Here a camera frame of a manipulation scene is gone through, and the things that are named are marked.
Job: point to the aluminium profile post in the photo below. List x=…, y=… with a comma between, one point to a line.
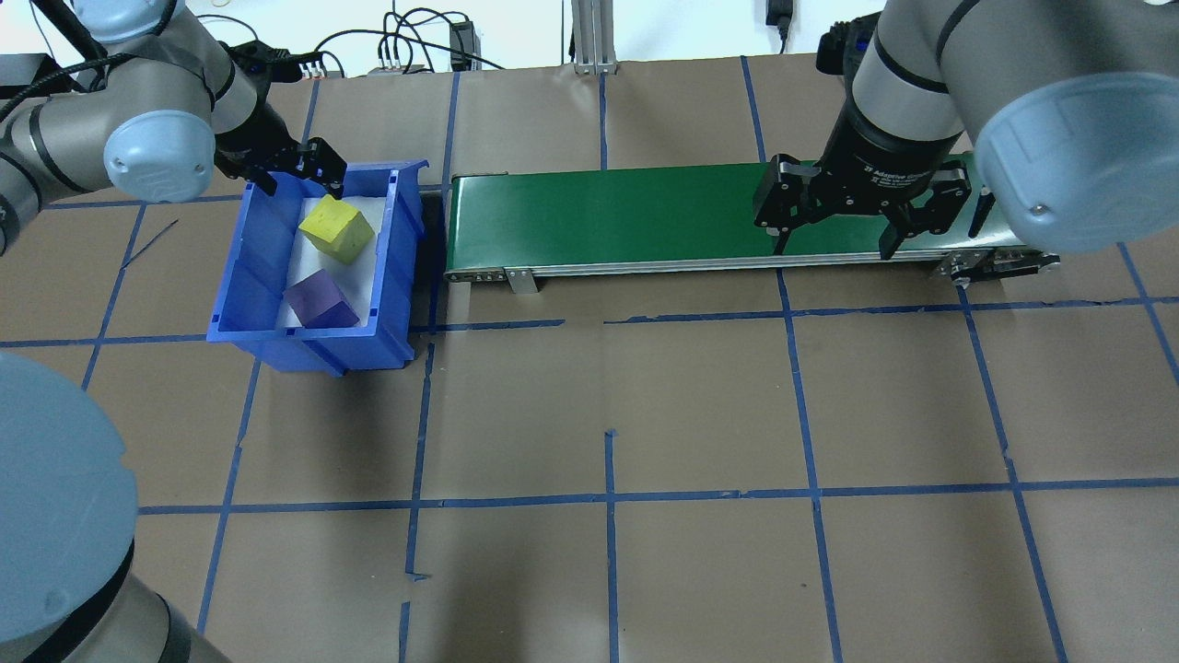
x=594, y=46

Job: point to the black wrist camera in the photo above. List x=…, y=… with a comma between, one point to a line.
x=843, y=51
x=267, y=63

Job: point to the small black adapter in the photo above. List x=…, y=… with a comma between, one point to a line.
x=461, y=41

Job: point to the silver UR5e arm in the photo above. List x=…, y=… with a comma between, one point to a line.
x=157, y=157
x=1059, y=157

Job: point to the purple foam block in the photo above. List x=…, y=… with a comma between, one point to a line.
x=318, y=299

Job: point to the yellow foam block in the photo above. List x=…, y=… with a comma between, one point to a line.
x=333, y=230

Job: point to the green conveyor belt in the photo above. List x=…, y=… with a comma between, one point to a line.
x=599, y=216

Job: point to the white foam pad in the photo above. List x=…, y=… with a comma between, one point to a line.
x=373, y=267

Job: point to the blue plastic storage bin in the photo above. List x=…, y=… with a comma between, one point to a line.
x=249, y=276

